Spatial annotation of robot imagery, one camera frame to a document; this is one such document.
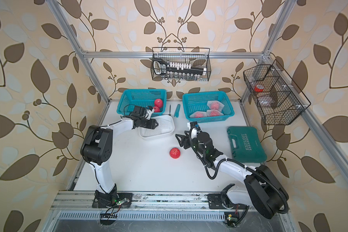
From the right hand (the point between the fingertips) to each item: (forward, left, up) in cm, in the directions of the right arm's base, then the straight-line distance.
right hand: (180, 133), depth 82 cm
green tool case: (-3, -41, -11) cm, 43 cm away
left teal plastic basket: (+43, +41, -11) cm, 61 cm away
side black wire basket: (+8, -51, +18) cm, 55 cm away
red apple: (+28, +17, -9) cm, 34 cm away
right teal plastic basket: (+37, -14, -12) cm, 42 cm away
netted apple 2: (+30, -27, -9) cm, 42 cm away
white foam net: (+15, +10, -12) cm, 22 cm away
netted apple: (+35, +16, -9) cm, 39 cm away
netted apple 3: (-7, +4, -10) cm, 13 cm away
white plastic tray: (+9, +24, -13) cm, 29 cm away
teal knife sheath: (+32, +2, -16) cm, 36 cm away
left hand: (+16, +19, -8) cm, 26 cm away
